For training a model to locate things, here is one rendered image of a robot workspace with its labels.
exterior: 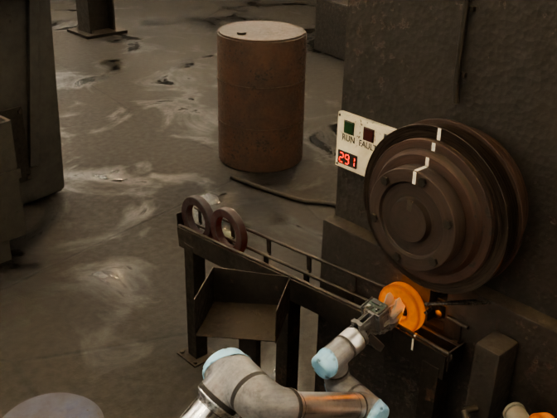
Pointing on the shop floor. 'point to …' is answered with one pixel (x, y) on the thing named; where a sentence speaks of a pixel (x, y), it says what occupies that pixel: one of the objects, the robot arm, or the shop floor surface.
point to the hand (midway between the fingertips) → (402, 302)
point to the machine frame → (540, 229)
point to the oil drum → (261, 94)
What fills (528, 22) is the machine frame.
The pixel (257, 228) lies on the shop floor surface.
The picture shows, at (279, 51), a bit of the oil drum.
